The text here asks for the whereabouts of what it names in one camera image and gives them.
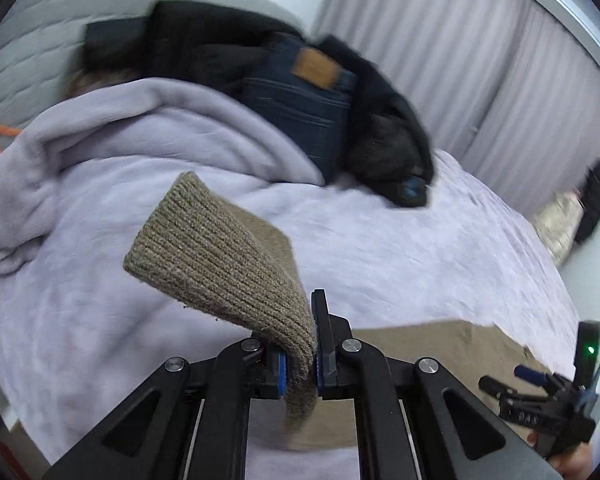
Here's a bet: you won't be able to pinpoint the tan knit sweater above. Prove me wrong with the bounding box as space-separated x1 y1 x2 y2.
123 172 547 452

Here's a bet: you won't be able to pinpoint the person's right hand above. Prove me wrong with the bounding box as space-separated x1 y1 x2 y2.
548 443 594 480

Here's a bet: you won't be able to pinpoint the cream puffer jacket hanging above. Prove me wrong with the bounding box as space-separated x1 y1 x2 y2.
531 190 584 268

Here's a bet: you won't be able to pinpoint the lavender plush bed blanket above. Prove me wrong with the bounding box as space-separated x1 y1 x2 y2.
0 79 578 462

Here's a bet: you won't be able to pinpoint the black jacket on bed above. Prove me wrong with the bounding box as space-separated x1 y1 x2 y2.
73 0 434 208

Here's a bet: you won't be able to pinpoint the grey vertical curtains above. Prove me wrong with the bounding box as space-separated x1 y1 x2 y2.
317 0 600 216

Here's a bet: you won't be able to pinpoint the dark blue jeans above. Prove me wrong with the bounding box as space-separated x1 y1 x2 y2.
242 34 356 182

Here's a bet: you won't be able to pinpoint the grey quilted headboard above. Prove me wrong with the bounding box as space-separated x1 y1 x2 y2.
0 0 301 128

